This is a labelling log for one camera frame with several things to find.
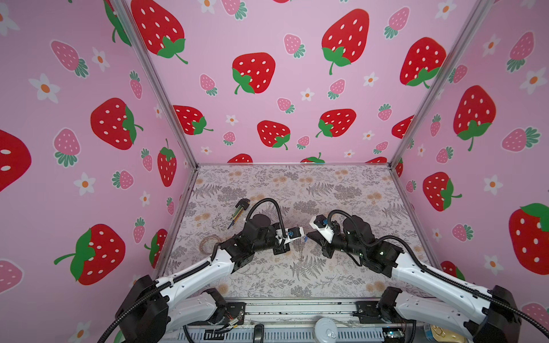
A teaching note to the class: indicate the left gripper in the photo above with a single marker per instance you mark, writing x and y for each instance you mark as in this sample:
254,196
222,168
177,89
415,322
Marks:
281,250

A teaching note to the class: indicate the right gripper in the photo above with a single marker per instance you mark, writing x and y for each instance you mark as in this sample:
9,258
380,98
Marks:
319,238

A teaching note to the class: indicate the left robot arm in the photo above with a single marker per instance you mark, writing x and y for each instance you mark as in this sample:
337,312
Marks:
155,307

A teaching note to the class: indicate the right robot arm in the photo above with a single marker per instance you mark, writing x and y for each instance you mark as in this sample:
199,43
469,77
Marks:
475,312

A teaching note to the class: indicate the gold computer mouse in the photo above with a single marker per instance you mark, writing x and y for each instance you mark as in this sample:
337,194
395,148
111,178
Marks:
442,335

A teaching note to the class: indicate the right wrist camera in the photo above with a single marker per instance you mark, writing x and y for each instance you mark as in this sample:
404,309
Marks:
321,225

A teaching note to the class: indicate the aluminium front rail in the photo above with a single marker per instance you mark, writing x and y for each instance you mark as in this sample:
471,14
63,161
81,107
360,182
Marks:
293,321

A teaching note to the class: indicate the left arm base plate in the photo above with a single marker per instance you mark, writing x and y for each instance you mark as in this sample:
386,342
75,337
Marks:
232,311

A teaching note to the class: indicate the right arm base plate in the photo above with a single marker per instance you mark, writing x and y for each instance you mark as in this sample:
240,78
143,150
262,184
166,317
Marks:
370,312

